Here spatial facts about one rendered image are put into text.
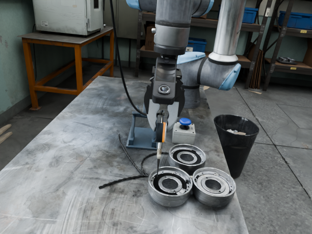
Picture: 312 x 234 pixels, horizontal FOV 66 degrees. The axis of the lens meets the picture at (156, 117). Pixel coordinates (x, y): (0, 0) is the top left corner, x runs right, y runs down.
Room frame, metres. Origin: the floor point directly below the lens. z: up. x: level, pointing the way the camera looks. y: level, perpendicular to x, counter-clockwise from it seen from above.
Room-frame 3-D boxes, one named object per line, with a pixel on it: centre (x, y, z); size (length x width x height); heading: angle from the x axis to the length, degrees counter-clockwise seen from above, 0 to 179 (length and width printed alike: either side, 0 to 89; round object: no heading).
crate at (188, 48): (4.16, -0.44, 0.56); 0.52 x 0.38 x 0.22; 85
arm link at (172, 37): (0.55, -0.01, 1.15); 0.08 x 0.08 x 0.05
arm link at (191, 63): (1.05, -0.13, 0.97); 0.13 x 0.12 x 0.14; 63
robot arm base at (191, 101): (1.05, -0.13, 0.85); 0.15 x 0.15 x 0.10
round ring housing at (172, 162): (0.57, -0.10, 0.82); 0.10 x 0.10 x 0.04
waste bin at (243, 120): (1.64, -0.61, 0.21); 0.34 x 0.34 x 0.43
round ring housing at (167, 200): (0.45, -0.05, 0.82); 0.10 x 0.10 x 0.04
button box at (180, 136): (0.72, -0.10, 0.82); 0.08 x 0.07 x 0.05; 178
